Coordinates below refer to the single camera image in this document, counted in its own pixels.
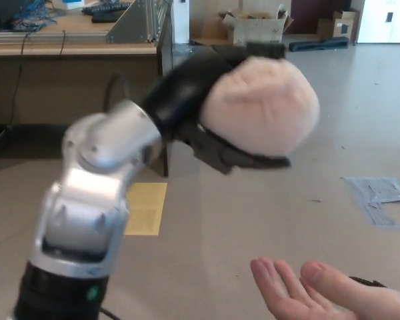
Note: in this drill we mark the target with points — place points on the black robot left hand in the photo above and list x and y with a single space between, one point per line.
183 90

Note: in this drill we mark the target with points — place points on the person's bare hand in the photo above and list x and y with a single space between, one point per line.
320 300

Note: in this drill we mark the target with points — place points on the pink plush dumpling with sunglasses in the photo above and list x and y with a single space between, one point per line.
263 106

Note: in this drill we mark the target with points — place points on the clear plastic bag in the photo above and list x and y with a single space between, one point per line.
186 49

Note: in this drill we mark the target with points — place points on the black wrist watch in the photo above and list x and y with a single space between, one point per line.
366 281

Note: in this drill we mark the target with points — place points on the flat cardboard sheet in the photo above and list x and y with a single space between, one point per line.
208 31

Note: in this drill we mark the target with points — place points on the white pillar panel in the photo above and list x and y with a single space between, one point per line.
181 23

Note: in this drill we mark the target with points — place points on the large open cardboard box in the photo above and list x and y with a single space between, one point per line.
256 31

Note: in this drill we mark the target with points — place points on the black keyboard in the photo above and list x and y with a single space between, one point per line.
105 17
108 7

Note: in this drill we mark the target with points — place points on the grey tape patch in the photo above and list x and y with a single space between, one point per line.
373 206

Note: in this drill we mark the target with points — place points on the yellow paper sheet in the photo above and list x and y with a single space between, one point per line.
146 206

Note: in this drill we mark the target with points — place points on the wooden desk with dark panels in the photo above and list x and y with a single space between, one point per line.
53 90

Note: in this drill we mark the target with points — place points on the white box with marker tag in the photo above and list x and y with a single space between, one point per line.
73 4

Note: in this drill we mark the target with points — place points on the dark bag on floor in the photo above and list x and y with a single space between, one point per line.
320 44

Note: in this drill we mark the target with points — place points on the dark red door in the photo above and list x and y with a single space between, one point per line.
316 16

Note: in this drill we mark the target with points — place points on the small cardboard box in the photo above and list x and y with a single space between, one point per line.
341 26

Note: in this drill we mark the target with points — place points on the black monitor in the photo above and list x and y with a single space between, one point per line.
6 11

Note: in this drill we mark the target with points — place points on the white cabinet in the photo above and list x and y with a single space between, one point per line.
386 30

